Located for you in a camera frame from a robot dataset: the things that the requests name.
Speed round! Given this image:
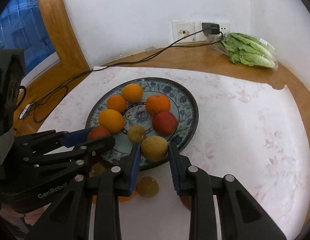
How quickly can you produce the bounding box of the green-brown fruit back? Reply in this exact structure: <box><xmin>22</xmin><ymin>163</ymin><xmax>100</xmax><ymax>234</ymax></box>
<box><xmin>89</xmin><ymin>163</ymin><xmax>106</xmax><ymax>177</ymax></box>

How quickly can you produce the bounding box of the green-brown fruit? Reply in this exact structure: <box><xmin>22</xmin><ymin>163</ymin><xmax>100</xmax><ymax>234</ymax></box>
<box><xmin>127</xmin><ymin>125</ymin><xmax>146</xmax><ymax>144</ymax></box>
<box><xmin>141</xmin><ymin>135</ymin><xmax>168</xmax><ymax>162</ymax></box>
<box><xmin>89</xmin><ymin>163</ymin><xmax>106</xmax><ymax>177</ymax></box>
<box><xmin>136</xmin><ymin>177</ymin><xmax>159</xmax><ymax>198</ymax></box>

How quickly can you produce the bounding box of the dark red apple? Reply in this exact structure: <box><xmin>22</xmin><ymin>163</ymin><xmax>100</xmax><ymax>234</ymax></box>
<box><xmin>87</xmin><ymin>125</ymin><xmax>111</xmax><ymax>141</ymax></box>

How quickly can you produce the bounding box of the orange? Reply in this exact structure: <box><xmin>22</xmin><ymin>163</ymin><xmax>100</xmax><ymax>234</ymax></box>
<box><xmin>122</xmin><ymin>83</ymin><xmax>144</xmax><ymax>103</ymax></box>
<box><xmin>145</xmin><ymin>94</ymin><xmax>171</xmax><ymax>117</ymax></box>
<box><xmin>106</xmin><ymin>95</ymin><xmax>127</xmax><ymax>113</ymax></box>
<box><xmin>99</xmin><ymin>109</ymin><xmax>125</xmax><ymax>134</ymax></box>
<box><xmin>92</xmin><ymin>190</ymin><xmax>136</xmax><ymax>204</ymax></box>

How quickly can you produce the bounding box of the green-brown fruit front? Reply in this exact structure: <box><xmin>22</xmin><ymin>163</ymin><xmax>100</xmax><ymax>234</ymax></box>
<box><xmin>136</xmin><ymin>177</ymin><xmax>159</xmax><ymax>198</ymax></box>

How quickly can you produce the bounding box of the red apple back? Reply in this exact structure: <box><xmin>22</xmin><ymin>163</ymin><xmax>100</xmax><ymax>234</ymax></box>
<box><xmin>152</xmin><ymin>112</ymin><xmax>178</xmax><ymax>136</ymax></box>

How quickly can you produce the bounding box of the person left hand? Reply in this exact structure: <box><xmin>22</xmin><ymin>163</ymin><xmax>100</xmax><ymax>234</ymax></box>
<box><xmin>0</xmin><ymin>204</ymin><xmax>50</xmax><ymax>227</ymax></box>

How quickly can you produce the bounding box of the white phone on desk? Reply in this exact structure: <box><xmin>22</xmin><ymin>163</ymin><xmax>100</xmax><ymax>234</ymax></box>
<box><xmin>19</xmin><ymin>103</ymin><xmax>34</xmax><ymax>120</ymax></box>

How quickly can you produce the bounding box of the white floral table mat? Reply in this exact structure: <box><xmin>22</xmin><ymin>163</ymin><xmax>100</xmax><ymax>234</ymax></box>
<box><xmin>40</xmin><ymin>67</ymin><xmax>310</xmax><ymax>239</ymax></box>

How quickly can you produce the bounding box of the blue white patterned plate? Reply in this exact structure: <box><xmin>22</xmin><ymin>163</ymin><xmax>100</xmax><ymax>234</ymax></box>
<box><xmin>85</xmin><ymin>77</ymin><xmax>199</xmax><ymax>168</ymax></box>

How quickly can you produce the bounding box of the small grey plastic block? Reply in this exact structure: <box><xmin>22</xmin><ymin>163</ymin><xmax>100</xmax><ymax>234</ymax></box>
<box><xmin>145</xmin><ymin>46</ymin><xmax>156</xmax><ymax>52</ymax></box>

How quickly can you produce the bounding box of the bagged green lettuce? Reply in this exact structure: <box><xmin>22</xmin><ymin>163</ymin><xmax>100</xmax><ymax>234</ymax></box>
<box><xmin>214</xmin><ymin>33</ymin><xmax>278</xmax><ymax>70</ymax></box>

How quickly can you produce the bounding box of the white power outlet plate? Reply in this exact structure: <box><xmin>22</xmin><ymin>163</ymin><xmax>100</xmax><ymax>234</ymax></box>
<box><xmin>194</xmin><ymin>21</ymin><xmax>230</xmax><ymax>42</ymax></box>

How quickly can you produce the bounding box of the black power adapter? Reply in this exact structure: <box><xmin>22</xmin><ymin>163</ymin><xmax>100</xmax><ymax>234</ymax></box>
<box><xmin>202</xmin><ymin>22</ymin><xmax>220</xmax><ymax>36</ymax></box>

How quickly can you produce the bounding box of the wooden window frame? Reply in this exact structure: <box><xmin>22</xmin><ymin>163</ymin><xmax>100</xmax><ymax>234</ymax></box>
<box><xmin>14</xmin><ymin>0</ymin><xmax>90</xmax><ymax>135</ymax></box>

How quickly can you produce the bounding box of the white wall socket plate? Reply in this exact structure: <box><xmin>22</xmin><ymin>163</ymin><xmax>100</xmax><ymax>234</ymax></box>
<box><xmin>172</xmin><ymin>22</ymin><xmax>196</xmax><ymax>43</ymax></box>

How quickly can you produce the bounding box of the black power cable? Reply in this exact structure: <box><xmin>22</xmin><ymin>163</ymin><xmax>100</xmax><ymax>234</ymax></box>
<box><xmin>15</xmin><ymin>29</ymin><xmax>224</xmax><ymax>124</ymax></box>

